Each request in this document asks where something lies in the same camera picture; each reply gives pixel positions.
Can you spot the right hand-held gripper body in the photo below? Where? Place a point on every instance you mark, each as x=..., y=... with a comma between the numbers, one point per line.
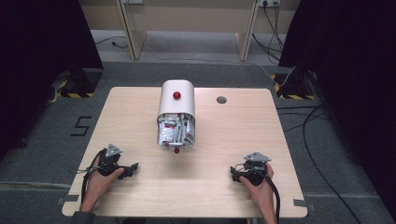
x=256, y=169

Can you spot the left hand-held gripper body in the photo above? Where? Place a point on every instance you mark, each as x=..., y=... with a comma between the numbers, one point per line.
x=109, y=165

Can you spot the person's left hand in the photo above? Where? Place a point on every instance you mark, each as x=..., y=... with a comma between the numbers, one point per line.
x=98, y=186

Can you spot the person's right hand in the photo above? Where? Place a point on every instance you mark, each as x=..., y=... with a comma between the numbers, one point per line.
x=261, y=194

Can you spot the grey table foot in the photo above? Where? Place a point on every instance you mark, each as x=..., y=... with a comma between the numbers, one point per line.
x=67, y=199
x=303, y=204

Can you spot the pile of white sachets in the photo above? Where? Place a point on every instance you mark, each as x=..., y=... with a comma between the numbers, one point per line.
x=174, y=130

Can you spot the white roll-top storage box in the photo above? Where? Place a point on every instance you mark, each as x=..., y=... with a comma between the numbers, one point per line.
x=176, y=102

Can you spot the hazard-striped stand base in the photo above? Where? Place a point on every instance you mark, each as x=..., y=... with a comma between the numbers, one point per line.
x=81, y=90
x=294, y=90

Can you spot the black curtain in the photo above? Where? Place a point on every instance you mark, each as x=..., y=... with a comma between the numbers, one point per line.
x=351, y=62
x=37, y=62

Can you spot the light wooden desk frame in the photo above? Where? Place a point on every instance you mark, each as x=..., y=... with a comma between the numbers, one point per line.
x=134, y=40

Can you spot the white wall socket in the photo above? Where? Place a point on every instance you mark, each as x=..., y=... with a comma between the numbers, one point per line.
x=269, y=2

